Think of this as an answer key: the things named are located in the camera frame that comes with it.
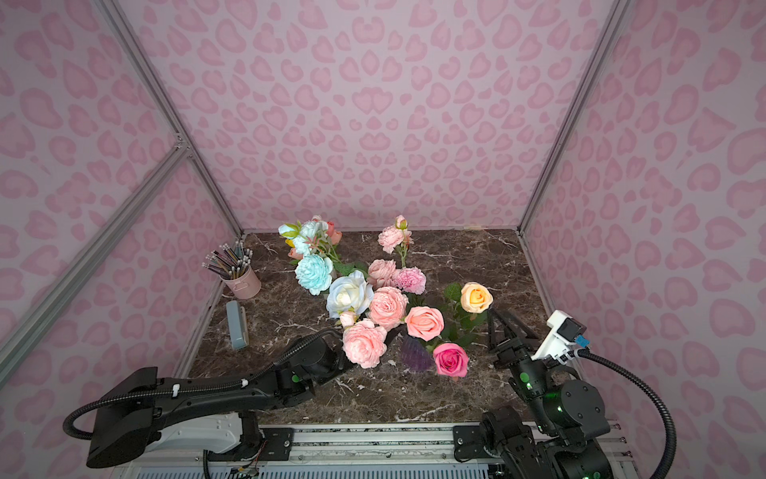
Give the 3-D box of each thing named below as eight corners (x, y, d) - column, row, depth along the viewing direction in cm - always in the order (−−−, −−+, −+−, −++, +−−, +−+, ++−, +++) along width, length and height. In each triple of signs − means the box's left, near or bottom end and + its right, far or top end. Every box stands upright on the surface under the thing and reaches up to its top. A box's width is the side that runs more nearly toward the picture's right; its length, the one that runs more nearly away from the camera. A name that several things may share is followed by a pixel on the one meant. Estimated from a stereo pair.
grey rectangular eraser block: (237, 352, 91) (229, 344, 87) (232, 311, 100) (225, 302, 96) (251, 346, 92) (244, 338, 88) (245, 306, 101) (238, 297, 97)
